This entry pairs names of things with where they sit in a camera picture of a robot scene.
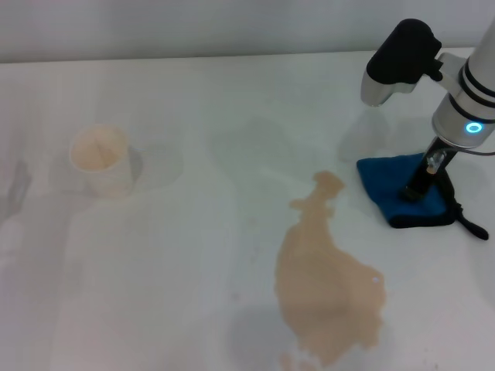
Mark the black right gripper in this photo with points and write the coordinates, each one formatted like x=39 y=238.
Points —
x=433 y=166

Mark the blue rag with black trim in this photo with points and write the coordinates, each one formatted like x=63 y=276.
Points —
x=381 y=185

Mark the white paper cup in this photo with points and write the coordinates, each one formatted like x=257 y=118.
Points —
x=104 y=174

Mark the brown liquid spill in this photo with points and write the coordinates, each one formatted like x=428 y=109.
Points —
x=325 y=286

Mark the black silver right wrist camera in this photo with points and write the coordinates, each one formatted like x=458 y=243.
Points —
x=402 y=50

